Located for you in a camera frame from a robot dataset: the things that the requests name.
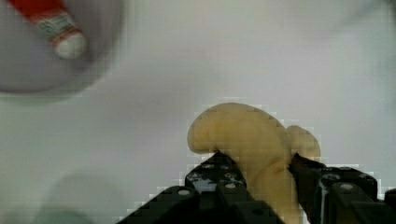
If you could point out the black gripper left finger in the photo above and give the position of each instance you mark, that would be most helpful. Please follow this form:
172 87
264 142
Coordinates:
215 192

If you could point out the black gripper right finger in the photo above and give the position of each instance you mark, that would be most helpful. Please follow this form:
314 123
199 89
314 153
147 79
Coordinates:
340 195

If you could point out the peeled yellow toy banana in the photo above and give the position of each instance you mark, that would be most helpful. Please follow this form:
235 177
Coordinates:
262 149

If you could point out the grey round plate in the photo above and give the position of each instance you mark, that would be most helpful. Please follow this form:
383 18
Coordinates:
28 62

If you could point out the red ketchup bottle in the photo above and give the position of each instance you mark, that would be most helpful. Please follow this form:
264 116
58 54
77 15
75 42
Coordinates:
54 22

